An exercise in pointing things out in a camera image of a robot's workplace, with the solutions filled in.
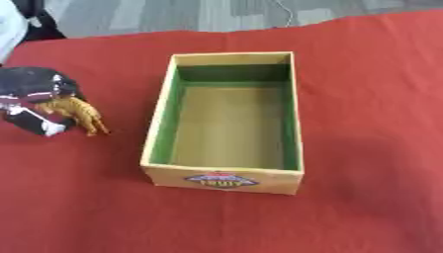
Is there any tan cardboard box green inside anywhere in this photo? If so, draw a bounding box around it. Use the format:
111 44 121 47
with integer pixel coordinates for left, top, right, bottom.
138 50 307 196

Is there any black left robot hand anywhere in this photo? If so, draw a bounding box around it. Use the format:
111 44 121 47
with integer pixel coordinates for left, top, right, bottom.
0 66 83 137

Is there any white cable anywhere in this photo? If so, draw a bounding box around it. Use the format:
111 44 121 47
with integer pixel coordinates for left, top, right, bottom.
273 0 298 29

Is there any person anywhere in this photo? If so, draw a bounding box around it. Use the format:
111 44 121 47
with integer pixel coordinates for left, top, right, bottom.
0 0 68 63

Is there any orange toy tiger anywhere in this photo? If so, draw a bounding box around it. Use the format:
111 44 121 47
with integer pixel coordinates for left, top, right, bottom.
33 96 111 137

